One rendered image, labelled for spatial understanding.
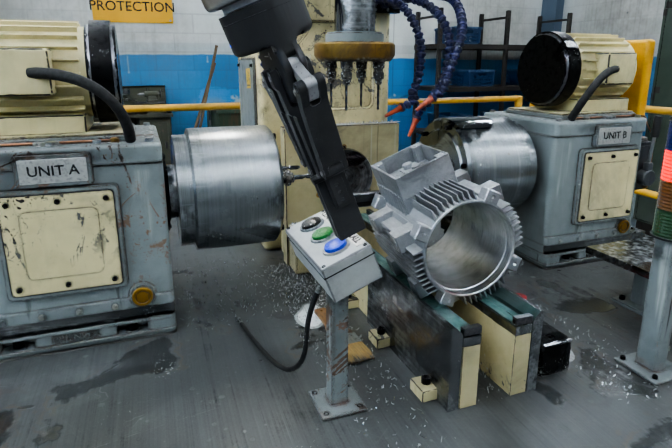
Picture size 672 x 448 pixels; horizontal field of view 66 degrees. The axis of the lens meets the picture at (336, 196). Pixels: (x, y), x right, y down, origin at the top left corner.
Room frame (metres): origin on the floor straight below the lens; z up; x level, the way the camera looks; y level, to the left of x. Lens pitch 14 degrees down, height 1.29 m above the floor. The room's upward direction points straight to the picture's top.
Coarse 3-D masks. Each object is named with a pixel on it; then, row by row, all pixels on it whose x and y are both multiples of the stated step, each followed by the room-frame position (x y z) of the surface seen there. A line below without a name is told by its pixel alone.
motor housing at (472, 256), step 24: (432, 192) 0.79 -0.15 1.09; (456, 192) 0.77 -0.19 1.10; (408, 216) 0.82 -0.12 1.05; (432, 216) 0.75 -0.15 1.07; (456, 216) 0.95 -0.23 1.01; (480, 216) 0.87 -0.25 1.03; (504, 216) 0.78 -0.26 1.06; (384, 240) 0.88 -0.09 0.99; (456, 240) 0.92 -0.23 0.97; (480, 240) 0.86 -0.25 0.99; (504, 240) 0.80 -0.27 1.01; (408, 264) 0.77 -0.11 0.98; (432, 264) 0.88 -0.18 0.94; (456, 264) 0.86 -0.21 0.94; (480, 264) 0.83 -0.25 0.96; (504, 264) 0.78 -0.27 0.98; (432, 288) 0.75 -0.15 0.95; (456, 288) 0.78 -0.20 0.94; (480, 288) 0.77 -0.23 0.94
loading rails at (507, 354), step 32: (384, 256) 1.11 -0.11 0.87; (384, 288) 0.85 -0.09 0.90; (384, 320) 0.85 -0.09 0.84; (416, 320) 0.74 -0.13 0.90; (448, 320) 0.71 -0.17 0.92; (480, 320) 0.77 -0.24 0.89; (512, 320) 0.70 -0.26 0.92; (416, 352) 0.74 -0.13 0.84; (448, 352) 0.66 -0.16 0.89; (480, 352) 0.76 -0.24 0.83; (512, 352) 0.69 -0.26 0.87; (416, 384) 0.69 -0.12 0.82; (448, 384) 0.65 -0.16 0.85; (512, 384) 0.69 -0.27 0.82
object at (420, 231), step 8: (480, 192) 0.78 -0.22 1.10; (488, 192) 0.77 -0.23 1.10; (496, 192) 0.77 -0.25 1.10; (376, 200) 0.91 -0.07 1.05; (384, 200) 0.91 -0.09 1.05; (488, 200) 0.77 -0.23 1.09; (496, 200) 0.77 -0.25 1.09; (376, 208) 0.91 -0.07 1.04; (416, 224) 0.75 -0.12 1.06; (424, 224) 0.75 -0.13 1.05; (416, 232) 0.74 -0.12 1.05; (424, 232) 0.74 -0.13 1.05; (424, 240) 0.74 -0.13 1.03; (512, 256) 0.78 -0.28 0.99; (512, 264) 0.78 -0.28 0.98; (440, 296) 0.75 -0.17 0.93; (448, 296) 0.75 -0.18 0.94; (456, 296) 0.75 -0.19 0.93; (448, 304) 0.75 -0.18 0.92
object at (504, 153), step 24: (456, 120) 1.22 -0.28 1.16; (480, 120) 1.23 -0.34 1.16; (504, 120) 1.25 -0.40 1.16; (432, 144) 1.27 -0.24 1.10; (456, 144) 1.18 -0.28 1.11; (480, 144) 1.16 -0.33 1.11; (504, 144) 1.18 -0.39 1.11; (528, 144) 1.22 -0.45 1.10; (456, 168) 1.17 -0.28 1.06; (480, 168) 1.13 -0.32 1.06; (504, 168) 1.16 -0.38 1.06; (528, 168) 1.18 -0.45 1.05; (504, 192) 1.16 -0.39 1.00; (528, 192) 1.21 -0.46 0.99
